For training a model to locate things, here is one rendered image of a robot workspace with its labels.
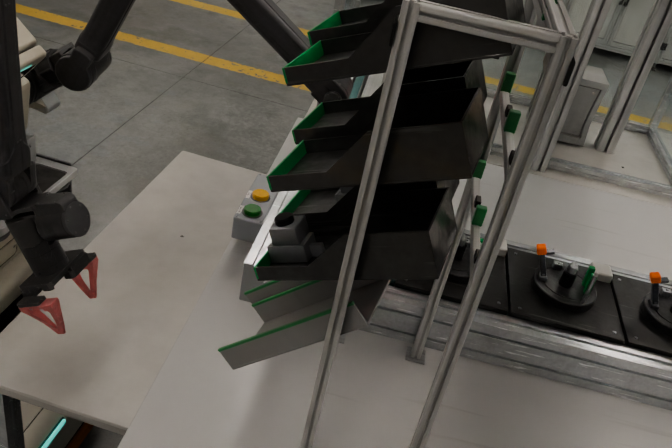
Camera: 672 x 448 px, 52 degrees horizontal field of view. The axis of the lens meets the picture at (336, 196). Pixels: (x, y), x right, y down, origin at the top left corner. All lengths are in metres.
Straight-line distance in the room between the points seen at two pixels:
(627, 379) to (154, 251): 1.05
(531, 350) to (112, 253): 0.92
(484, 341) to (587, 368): 0.21
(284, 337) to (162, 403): 0.31
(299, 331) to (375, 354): 0.40
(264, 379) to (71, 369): 0.35
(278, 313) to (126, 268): 0.45
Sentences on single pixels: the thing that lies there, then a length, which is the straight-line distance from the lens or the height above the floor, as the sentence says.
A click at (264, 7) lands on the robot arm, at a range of 1.32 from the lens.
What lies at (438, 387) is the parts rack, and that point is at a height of 1.12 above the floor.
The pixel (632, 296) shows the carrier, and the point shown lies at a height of 0.97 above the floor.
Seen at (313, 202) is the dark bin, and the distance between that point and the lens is 1.22.
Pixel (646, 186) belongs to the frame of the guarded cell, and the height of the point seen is 0.88.
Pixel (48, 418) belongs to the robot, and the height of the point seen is 0.27.
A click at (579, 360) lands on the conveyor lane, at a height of 0.93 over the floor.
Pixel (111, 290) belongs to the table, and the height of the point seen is 0.86.
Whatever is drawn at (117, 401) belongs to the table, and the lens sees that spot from 1.32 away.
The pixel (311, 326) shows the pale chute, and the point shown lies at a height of 1.14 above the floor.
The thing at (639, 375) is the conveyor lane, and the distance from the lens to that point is 1.57.
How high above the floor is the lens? 1.86
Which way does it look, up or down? 32 degrees down
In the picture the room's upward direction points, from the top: 12 degrees clockwise
